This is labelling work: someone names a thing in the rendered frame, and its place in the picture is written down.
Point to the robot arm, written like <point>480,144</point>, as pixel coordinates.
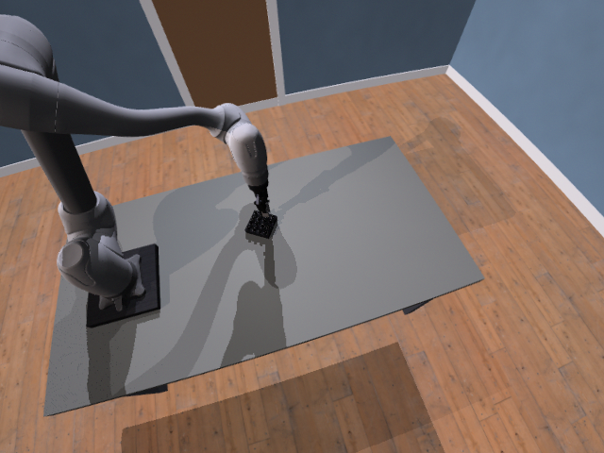
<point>28,101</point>

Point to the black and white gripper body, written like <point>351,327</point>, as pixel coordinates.
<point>258,189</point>

